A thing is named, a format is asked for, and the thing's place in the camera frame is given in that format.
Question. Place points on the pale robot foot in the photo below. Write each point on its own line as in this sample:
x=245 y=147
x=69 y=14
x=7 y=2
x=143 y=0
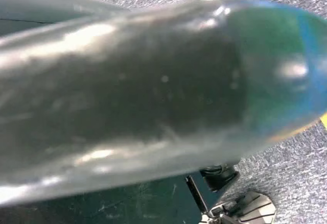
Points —
x=255 y=209

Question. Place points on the yellow floor tape square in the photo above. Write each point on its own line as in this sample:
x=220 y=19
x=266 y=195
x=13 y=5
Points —
x=324 y=121

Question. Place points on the dark robot leg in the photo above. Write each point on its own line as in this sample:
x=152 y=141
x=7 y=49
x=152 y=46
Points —
x=102 y=205

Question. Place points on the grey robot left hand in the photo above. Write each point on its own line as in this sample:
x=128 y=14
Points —
x=153 y=90

